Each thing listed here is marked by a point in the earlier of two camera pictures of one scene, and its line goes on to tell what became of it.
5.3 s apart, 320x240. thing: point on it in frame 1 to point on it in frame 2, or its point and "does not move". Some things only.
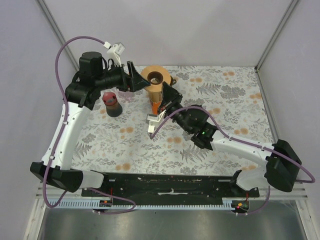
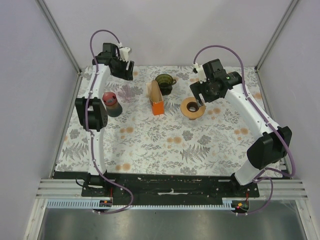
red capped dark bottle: x=113 y=108 does not move
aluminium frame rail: x=58 y=33 does not move
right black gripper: x=170 y=98 to x=198 y=88
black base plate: x=173 y=186 does not move
